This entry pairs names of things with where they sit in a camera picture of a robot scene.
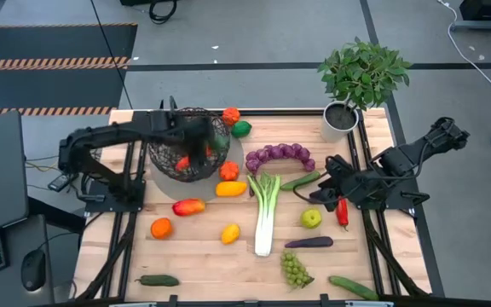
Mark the black computer mouse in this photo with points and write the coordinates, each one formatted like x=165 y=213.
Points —
x=33 y=270

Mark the long yellow mango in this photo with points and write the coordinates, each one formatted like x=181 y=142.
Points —
x=230 y=189

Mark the black power adapter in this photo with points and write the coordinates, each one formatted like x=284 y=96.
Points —
x=59 y=182

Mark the round grey mat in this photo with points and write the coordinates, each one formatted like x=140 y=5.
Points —
x=194 y=192

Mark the dark grey desk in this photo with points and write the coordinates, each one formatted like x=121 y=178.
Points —
x=15 y=239

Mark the dark green cucumber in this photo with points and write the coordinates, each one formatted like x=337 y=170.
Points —
x=158 y=280

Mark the small green cucumber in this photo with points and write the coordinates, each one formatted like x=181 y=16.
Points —
x=298 y=181

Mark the small yellow lemon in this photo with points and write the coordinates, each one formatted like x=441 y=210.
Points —
x=230 y=234

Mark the black hazard-striped floor mat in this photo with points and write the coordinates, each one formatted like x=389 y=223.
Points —
x=49 y=85

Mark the red pointed pepper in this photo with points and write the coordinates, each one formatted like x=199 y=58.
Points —
x=182 y=164

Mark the orange fruit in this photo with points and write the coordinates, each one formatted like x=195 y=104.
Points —
x=161 y=228

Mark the green lime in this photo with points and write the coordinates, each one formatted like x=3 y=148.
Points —
x=241 y=129

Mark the green grape bunch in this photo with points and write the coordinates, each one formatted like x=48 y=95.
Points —
x=294 y=268

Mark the red chili pepper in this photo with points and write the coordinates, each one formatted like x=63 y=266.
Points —
x=342 y=215

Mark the white plant pot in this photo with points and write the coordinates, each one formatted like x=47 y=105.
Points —
x=333 y=134

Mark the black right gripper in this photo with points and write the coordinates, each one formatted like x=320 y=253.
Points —
x=341 y=179

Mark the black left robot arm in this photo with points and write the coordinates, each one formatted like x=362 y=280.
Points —
x=100 y=134

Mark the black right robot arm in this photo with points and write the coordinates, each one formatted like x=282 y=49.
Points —
x=399 y=162

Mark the purple eggplant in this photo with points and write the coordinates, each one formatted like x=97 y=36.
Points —
x=311 y=242

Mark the red yellow mango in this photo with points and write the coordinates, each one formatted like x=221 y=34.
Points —
x=188 y=207

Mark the green apple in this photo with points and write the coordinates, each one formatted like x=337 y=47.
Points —
x=311 y=218

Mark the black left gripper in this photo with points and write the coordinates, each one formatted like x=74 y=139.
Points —
x=194 y=128

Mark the green leafy plant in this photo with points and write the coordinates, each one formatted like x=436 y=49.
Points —
x=362 y=72

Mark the long light green cucumber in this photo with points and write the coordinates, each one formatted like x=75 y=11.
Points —
x=352 y=287

